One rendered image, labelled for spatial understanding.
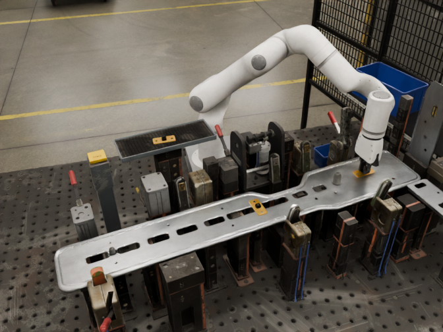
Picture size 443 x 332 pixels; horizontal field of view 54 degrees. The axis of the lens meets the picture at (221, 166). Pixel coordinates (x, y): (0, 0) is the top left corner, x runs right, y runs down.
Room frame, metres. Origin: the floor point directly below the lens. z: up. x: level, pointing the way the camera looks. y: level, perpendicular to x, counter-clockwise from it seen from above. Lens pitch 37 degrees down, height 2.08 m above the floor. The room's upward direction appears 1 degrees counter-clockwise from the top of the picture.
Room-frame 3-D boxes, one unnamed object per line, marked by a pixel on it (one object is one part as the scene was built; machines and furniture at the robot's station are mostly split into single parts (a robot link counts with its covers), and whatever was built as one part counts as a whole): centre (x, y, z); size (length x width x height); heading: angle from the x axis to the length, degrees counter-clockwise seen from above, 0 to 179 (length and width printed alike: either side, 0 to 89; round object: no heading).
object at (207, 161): (1.34, 0.04, 0.90); 0.05 x 0.05 x 0.40; 23
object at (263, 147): (1.41, -0.14, 0.94); 0.18 x 0.13 x 0.49; 113
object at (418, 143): (1.45, -0.81, 1.17); 0.12 x 0.01 x 0.34; 23
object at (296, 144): (1.47, -0.32, 0.88); 0.11 x 0.09 x 0.37; 23
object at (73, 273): (1.16, -0.11, 1.00); 1.38 x 0.22 x 0.02; 113
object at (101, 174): (1.30, 0.45, 0.92); 0.08 x 0.08 x 0.44; 23
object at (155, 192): (1.21, 0.24, 0.90); 0.13 x 0.10 x 0.41; 23
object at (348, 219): (1.13, -0.45, 0.84); 0.11 x 0.08 x 0.29; 23
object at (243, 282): (1.15, -0.06, 0.84); 0.17 x 0.06 x 0.29; 23
